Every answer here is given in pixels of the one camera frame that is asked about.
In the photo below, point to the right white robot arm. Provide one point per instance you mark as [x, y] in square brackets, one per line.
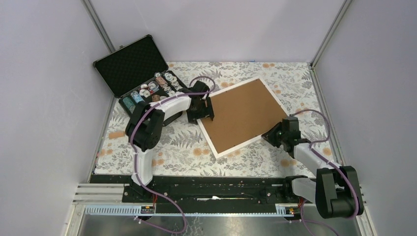
[335, 190]

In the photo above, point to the white picture frame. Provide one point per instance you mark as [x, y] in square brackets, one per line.
[211, 143]

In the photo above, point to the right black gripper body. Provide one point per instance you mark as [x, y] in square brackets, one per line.
[283, 137]

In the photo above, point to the brown cardboard backing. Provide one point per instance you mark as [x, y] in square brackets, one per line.
[242, 117]

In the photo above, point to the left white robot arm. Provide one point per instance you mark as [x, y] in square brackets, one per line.
[145, 125]

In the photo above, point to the floral tablecloth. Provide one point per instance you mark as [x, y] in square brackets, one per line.
[183, 150]

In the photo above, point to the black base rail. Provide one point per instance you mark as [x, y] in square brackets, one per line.
[217, 195]

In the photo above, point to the brown tape piece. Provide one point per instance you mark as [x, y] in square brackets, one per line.
[116, 134]

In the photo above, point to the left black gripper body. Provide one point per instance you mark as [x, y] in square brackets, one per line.
[201, 111]

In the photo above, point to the black poker chip case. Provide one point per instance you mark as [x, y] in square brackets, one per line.
[137, 73]

